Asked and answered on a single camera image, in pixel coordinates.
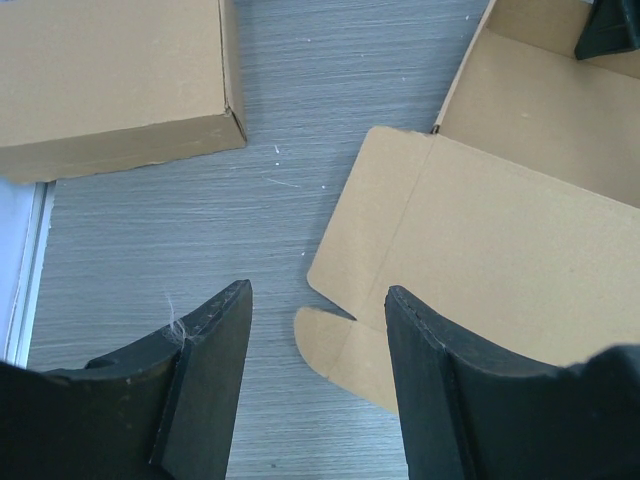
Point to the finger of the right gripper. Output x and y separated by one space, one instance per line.
612 27

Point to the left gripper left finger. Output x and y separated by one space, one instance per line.
162 407

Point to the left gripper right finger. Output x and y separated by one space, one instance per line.
471 409

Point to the brown cardboard box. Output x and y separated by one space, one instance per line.
93 87

